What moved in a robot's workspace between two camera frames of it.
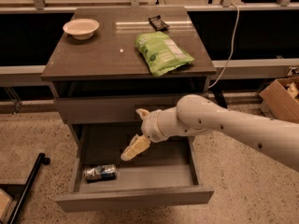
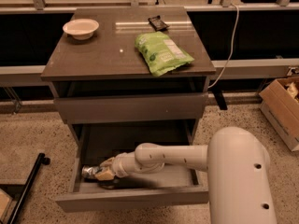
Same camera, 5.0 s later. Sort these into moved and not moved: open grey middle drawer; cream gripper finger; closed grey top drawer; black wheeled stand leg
Moved: cream gripper finger
Not moved: closed grey top drawer; black wheeled stand leg; open grey middle drawer
